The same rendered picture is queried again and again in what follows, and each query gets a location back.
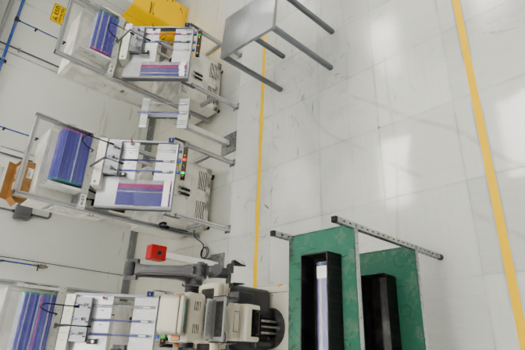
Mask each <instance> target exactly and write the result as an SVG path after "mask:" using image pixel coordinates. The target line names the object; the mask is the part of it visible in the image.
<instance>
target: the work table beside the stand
mask: <svg viewBox="0 0 525 350"><path fill-rule="evenodd" d="M287 1H288V2H290V3H291V4H292V5H293V6H294V7H295V8H297V9H298V10H300V11H301V12H302V13H304V14H305V15H306V16H307V17H308V18H310V19H311V20H312V21H314V22H315V23H317V24H318V25H319V26H321V27H322V28H323V29H324V30H325V31H327V32H328V33H329V34H334V29H333V28H332V27H330V26H329V25H327V24H326V23H325V22H323V21H322V20H321V19H320V18H319V17H318V16H316V15H315V14H314V13H312V12H311V11H310V10H308V9H307V8H306V7H305V6H304V5H303V4H301V3H300V2H298V1H297V0H287ZM276 16H277V0H253V1H251V2H249V3H248V4H247V5H246V6H244V7H243V8H241V9H239V10H238V11H237V12H235V13H234V14H232V15H231V16H229V17H227V18H226V21H225V26H224V32H223V42H222V47H221V53H220V58H221V59H222V60H224V61H226V62H228V63H229V64H231V65H233V66H235V67H237V68H238V69H240V70H242V71H244V72H245V73H247V74H248V75H250V76H252V77H254V78H255V79H257V80H259V81H261V82H263V83H264V84H266V85H268V86H270V87H271V88H273V89H274V90H276V91H279V92H281V91H282V89H283V88H282V87H280V86H278V85H277V84H275V83H274V82H272V81H270V80H268V79H266V78H265V77H263V76H261V75H260V74H258V73H257V72H255V71H253V70H251V69H249V68H248V67H247V66H244V65H243V64H241V63H239V62H238V61H236V60H234V59H232V58H231V57H230V56H229V55H231V54H232V53H234V52H236V51H237V50H239V49H241V48H243V47H245V46H246V45H248V44H250V43H252V42H253V41H255V42H257V43H258V44H260V45H261V46H263V47H264V48H266V49H268V50H269V51H271V52H272V53H273V54H275V55H277V56H278V57H280V58H282V59H284V58H285V54H284V53H282V52H280V51H279V50H277V49H275V48H274V47H273V46H271V45H269V44H268V43H266V42H265V41H264V40H262V39H261V38H260V37H262V36H263V35H265V34H267V33H269V32H270V31H272V32H274V33H275V34H277V35H279V36H280V37H282V38H283V39H284V40H285V41H287V42H289V43H290V44H292V45H294V46H295V47H296V48H297V49H299V50H300V51H302V52H304V53H305V54H306V55H307V56H309V57H310V58H312V59H314V60H315V61H317V62H318V63H319V64H320V65H322V66H324V67H325V68H327V69H328V70H332V69H333V66H332V65H331V64H330V63H329V62H327V61H326V60H325V59H323V58H321V57H320V56H318V55H317V54H316V53H315V52H313V51H312V50H310V49H309V48H307V47H305V46H304V45H303V44H302V43H300V42H299V41H297V40H296V39H294V38H293V37H292V36H291V35H289V34H287V33H286V32H285V31H283V30H281V29H280V28H279V27H278V26H276V25H275V24H276Z"/></svg>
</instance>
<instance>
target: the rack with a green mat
mask: <svg viewBox="0 0 525 350"><path fill-rule="evenodd" d="M331 222H332V223H336V224H338V225H340V226H336V227H330V228H326V229H322V230H315V231H311V232H308V233H304V234H297V235H290V234H285V233H282V232H280V231H276V230H271V231H270V236H271V237H275V238H279V239H283V240H285V241H289V292H288V350H300V298H301V255H304V254H309V253H314V252H324V251H329V252H334V253H337V254H340V255H341V281H342V304H343V327H344V350H366V347H365V333H364V319H363V295H362V283H361V276H362V275H369V274H375V273H387V274H389V275H392V276H395V279H396V288H397V298H398V314H399V323H400V332H401V341H402V350H429V345H428V338H427V325H426V318H425V311H424V304H423V291H422V284H421V276H420V264H419V256H418V253H420V254H423V255H427V256H430V257H432V258H435V259H438V260H442V259H443V258H444V256H443V255H442V254H439V253H436V252H433V251H431V250H428V249H425V248H422V247H420V246H418V245H414V244H411V243H409V242H407V241H403V240H401V239H398V238H396V237H392V236H390V235H388V234H384V233H381V232H380V231H377V230H374V229H371V228H368V227H365V226H363V225H360V224H358V223H354V222H352V221H350V220H346V219H344V218H341V217H339V216H332V217H331ZM358 232H360V233H363V234H367V235H369V236H371V237H374V238H378V239H381V240H383V241H387V242H389V243H392V244H394V245H398V246H401V247H397V248H388V249H383V250H377V251H372V252H363V253H359V236H358Z"/></svg>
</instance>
